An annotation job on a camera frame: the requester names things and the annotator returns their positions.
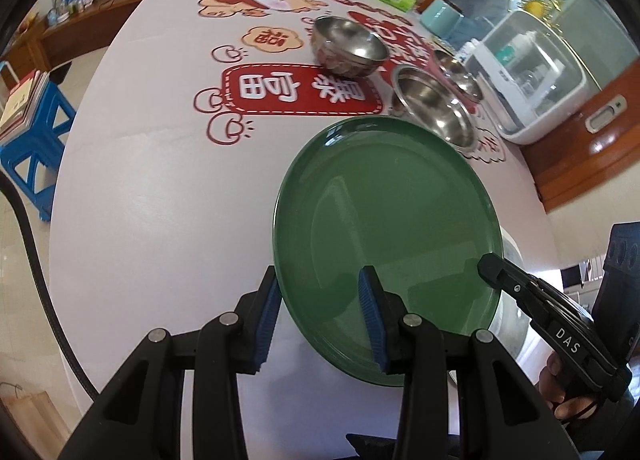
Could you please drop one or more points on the stack of books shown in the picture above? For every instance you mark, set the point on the stack of books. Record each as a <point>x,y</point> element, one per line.
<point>22,100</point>

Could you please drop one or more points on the white dish sterilizer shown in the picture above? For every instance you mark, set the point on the white dish sterilizer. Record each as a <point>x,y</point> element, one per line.
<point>535,75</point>

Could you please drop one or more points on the pink steel bowl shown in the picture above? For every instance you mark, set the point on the pink steel bowl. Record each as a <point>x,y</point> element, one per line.
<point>457,75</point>

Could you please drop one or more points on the large white plate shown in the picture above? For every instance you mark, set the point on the large white plate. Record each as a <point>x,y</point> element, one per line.
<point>512,260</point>

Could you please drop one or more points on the green plate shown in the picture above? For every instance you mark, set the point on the green plate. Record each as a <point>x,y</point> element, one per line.
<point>385,210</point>

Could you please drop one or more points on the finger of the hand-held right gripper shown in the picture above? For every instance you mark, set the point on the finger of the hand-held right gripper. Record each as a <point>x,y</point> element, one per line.
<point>500,272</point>

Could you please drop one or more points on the person's right hand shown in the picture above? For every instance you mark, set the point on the person's right hand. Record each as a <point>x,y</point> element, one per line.
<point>560,387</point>

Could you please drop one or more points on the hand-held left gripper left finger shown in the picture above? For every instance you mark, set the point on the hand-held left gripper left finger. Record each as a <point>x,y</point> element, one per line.
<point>268,320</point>

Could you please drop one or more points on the teal canister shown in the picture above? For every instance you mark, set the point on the teal canister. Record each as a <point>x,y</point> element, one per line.
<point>440,17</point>

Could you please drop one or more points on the wide-rim steel bowl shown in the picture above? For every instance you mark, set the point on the wide-rim steel bowl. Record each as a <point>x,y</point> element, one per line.
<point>435,105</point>

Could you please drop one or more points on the wooden sliding door frame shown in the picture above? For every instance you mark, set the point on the wooden sliding door frame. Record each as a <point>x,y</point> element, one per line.
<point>590,160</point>

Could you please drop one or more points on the brown paper bag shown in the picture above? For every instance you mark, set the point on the brown paper bag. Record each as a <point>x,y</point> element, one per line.
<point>25,412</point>

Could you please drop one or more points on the blue plastic stool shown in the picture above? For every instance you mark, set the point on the blue plastic stool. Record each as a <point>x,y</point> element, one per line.
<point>32,155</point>

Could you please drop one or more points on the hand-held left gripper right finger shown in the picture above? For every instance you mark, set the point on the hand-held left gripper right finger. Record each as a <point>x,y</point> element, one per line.
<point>372,320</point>

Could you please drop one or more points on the small steel bowl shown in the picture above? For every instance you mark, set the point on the small steel bowl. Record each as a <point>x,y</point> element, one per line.
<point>345,47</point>

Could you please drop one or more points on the wooden television cabinet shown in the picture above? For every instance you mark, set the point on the wooden television cabinet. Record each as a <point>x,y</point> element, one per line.
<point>55,35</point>

